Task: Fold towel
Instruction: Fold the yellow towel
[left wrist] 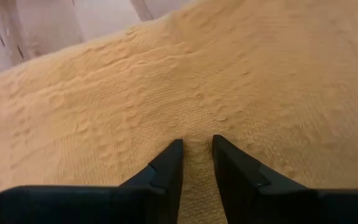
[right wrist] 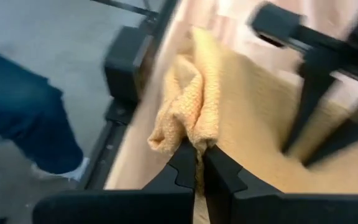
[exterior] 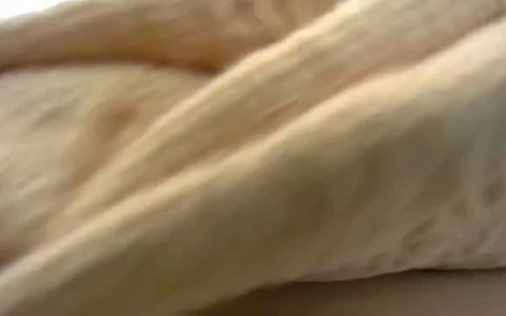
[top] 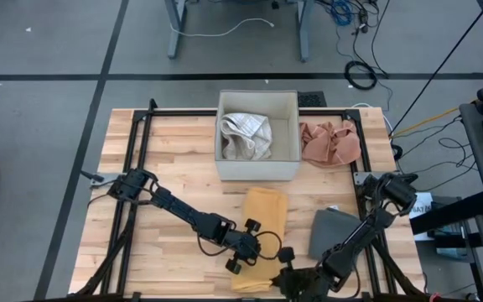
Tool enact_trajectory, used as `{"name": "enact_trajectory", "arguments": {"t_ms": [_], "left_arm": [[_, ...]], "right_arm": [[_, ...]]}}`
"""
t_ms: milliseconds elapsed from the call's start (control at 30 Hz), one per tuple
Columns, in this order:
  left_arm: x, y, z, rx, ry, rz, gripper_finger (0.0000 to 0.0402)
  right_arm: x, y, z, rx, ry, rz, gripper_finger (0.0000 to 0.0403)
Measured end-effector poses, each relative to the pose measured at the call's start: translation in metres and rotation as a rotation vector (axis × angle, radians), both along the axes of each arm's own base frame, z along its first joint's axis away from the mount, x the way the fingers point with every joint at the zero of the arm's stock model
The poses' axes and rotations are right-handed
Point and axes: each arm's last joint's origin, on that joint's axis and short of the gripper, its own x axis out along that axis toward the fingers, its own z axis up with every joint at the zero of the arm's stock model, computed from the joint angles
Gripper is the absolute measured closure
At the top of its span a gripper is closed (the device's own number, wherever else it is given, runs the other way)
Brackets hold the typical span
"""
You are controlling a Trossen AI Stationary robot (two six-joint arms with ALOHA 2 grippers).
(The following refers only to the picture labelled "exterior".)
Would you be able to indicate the mustard yellow towel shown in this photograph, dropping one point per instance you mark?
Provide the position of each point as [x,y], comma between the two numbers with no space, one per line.
[253,153]

